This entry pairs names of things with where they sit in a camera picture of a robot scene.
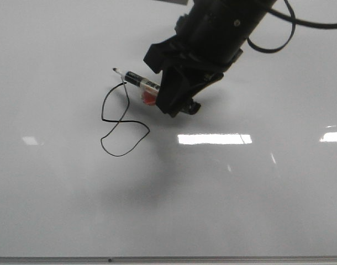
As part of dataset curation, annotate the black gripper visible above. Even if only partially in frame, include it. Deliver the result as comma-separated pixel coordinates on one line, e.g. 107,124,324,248
144,10,243,118

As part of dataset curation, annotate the black whiteboard marker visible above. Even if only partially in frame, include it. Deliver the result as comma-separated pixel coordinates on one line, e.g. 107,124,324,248
113,67,160,106

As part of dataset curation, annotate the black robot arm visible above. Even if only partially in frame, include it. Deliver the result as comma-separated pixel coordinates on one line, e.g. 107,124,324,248
144,1,266,117

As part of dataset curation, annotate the white whiteboard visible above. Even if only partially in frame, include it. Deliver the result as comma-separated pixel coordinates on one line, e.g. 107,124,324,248
0,1,337,262

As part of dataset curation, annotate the black cable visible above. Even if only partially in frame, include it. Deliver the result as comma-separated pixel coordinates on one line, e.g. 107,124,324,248
247,0,337,53

